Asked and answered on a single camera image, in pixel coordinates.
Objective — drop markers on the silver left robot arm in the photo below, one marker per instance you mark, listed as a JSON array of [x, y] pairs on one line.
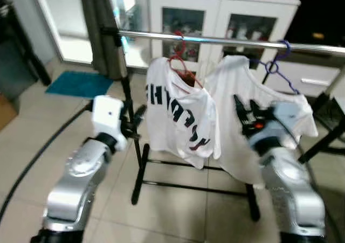
[[81, 173]]

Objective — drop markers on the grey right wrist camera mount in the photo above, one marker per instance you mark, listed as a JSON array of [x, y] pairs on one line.
[[283, 119]]

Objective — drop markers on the white T-shirt with black print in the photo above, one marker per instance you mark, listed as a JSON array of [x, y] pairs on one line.
[[178, 113]]

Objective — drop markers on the teal floor rug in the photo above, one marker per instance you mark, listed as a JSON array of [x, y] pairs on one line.
[[81, 84]]

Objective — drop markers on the thin purple clothes hanger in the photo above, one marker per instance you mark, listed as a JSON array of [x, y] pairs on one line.
[[285, 82]]

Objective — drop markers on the black chrome clothes rack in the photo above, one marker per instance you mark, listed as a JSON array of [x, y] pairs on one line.
[[226, 41]]

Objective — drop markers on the plain white T-shirt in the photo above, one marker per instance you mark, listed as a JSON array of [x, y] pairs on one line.
[[226, 81]]

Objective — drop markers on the black television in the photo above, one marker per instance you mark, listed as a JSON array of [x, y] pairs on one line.
[[318, 11]]

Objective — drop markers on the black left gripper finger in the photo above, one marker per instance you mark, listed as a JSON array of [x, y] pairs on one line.
[[141, 117], [131, 108]]

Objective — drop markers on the white framed glass door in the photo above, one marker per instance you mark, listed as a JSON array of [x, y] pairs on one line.
[[64, 16]]

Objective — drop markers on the grey curtain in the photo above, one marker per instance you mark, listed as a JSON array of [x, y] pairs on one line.
[[99, 27]]

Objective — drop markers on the dark furniture piece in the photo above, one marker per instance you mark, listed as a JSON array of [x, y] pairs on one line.
[[16, 60]]

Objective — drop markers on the white drawer unit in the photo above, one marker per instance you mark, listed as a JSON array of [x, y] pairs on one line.
[[307, 73]]

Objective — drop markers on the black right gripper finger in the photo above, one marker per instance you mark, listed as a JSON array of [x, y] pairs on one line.
[[240, 109], [252, 112]]

